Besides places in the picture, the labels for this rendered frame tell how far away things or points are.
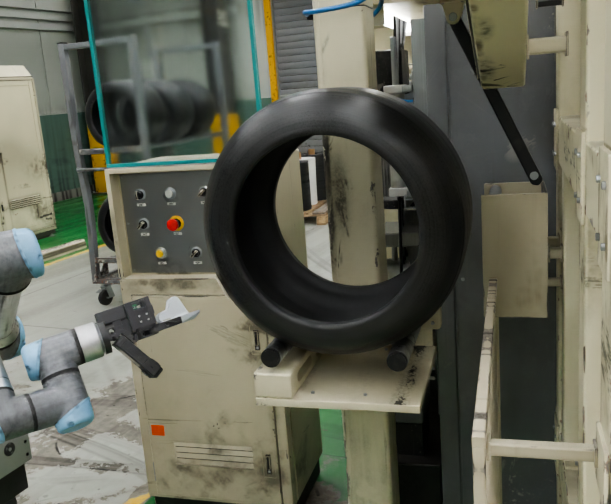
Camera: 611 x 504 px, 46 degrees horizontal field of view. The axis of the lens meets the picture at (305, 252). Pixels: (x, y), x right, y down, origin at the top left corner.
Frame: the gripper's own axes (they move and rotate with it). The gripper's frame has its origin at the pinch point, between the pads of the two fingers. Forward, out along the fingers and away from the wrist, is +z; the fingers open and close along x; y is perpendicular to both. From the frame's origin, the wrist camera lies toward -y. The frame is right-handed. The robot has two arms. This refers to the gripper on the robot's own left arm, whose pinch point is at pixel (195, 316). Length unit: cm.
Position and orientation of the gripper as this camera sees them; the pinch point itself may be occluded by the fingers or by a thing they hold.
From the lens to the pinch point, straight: 158.4
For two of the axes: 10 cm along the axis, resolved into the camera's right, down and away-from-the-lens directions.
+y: -3.3, -9.4, 0.4
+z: 8.8, -3.0, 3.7
